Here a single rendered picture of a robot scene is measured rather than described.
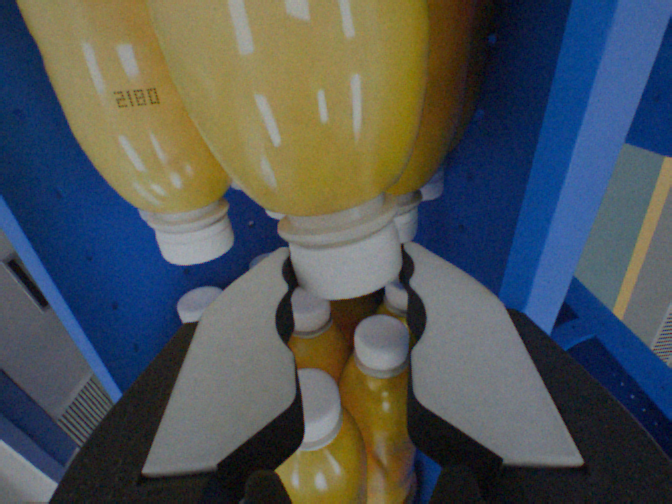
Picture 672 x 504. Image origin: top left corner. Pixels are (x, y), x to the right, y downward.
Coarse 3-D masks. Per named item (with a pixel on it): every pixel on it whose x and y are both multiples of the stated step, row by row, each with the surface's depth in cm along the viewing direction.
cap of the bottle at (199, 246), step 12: (204, 228) 17; (216, 228) 17; (228, 228) 18; (168, 240) 16; (180, 240) 16; (192, 240) 17; (204, 240) 17; (216, 240) 17; (228, 240) 18; (168, 252) 17; (180, 252) 17; (192, 252) 17; (204, 252) 17; (216, 252) 17; (180, 264) 17
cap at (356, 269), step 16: (368, 240) 10; (384, 240) 10; (304, 256) 10; (320, 256) 10; (336, 256) 10; (352, 256) 10; (368, 256) 10; (384, 256) 10; (400, 256) 11; (304, 272) 11; (320, 272) 10; (336, 272) 10; (352, 272) 10; (368, 272) 10; (384, 272) 10; (304, 288) 11; (320, 288) 10; (336, 288) 10; (352, 288) 10; (368, 288) 10
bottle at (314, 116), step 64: (192, 0) 6; (256, 0) 6; (320, 0) 6; (384, 0) 6; (192, 64) 7; (256, 64) 6; (320, 64) 6; (384, 64) 7; (256, 128) 7; (320, 128) 7; (384, 128) 8; (256, 192) 9; (320, 192) 8; (384, 192) 12
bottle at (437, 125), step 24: (432, 0) 11; (456, 0) 11; (432, 24) 11; (456, 24) 12; (432, 48) 12; (456, 48) 12; (432, 72) 12; (456, 72) 13; (432, 96) 13; (456, 96) 13; (432, 120) 13; (456, 120) 14; (432, 144) 14; (408, 168) 14; (432, 168) 15; (408, 192) 16
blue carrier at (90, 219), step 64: (0, 0) 16; (512, 0) 18; (576, 0) 5; (640, 0) 5; (0, 64) 16; (512, 64) 18; (576, 64) 6; (640, 64) 6; (0, 128) 16; (64, 128) 19; (512, 128) 19; (576, 128) 6; (0, 192) 15; (64, 192) 19; (448, 192) 26; (512, 192) 20; (576, 192) 7; (64, 256) 19; (128, 256) 25; (256, 256) 35; (448, 256) 28; (512, 256) 8; (576, 256) 9; (64, 320) 19; (128, 320) 25; (128, 384) 24
